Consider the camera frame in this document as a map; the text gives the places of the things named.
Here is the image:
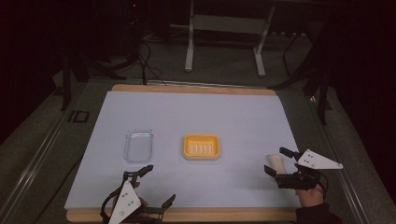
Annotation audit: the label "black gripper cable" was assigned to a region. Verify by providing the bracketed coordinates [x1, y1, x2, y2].
[319, 172, 330, 201]
[99, 184, 125, 222]

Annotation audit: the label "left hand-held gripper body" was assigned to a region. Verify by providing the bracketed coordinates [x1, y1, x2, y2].
[106, 171, 166, 224]

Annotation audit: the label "black floor cables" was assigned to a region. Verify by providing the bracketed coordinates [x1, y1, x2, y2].
[135, 39, 168, 86]

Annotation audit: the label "person's left hand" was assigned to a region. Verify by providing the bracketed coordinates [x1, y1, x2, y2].
[133, 181, 154, 222]

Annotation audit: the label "yellow soap dish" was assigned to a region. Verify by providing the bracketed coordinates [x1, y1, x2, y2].
[182, 133, 222, 161]

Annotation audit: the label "black tripod stand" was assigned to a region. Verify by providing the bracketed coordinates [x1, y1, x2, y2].
[270, 29, 333, 126]
[53, 54, 128, 112]

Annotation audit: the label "clear plastic container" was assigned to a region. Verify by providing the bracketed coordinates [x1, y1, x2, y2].
[122, 128, 155, 164]

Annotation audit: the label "person's right hand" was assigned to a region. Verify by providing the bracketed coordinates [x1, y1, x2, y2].
[294, 182, 327, 208]

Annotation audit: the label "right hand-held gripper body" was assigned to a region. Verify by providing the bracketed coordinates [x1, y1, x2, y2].
[275, 148, 345, 191]

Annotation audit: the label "light blue table mat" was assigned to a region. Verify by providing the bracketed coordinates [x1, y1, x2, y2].
[64, 90, 302, 210]

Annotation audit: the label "cream soap bar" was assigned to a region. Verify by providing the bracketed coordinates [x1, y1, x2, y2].
[267, 153, 288, 175]

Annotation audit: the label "white metal stand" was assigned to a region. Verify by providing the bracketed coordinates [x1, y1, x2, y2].
[170, 0, 276, 78]

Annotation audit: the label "metal floor rail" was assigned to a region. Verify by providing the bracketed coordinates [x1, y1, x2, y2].
[0, 90, 87, 224]
[307, 95, 373, 224]

